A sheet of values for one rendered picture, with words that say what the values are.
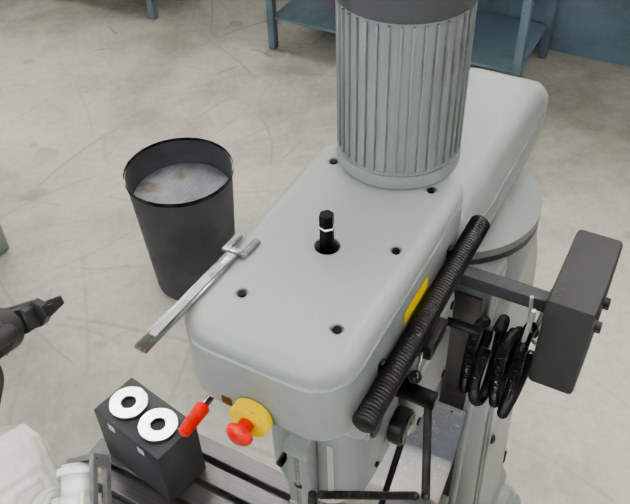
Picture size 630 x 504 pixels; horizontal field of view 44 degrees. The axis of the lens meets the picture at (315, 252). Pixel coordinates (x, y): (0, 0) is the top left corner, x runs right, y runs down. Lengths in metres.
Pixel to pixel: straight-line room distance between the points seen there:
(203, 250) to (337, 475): 2.18
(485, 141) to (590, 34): 4.01
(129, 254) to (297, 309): 3.01
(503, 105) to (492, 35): 3.59
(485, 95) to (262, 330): 0.87
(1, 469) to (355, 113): 0.73
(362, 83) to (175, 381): 2.44
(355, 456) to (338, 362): 0.40
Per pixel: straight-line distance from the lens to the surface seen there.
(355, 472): 1.41
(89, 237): 4.18
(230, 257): 1.12
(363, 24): 1.11
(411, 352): 1.12
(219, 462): 2.02
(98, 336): 3.68
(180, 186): 3.55
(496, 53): 5.08
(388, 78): 1.12
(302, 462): 1.35
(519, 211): 1.74
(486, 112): 1.67
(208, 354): 1.06
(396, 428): 1.43
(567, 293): 1.34
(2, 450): 1.28
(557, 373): 1.44
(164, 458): 1.84
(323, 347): 1.00
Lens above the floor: 2.66
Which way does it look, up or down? 43 degrees down
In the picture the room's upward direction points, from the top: 2 degrees counter-clockwise
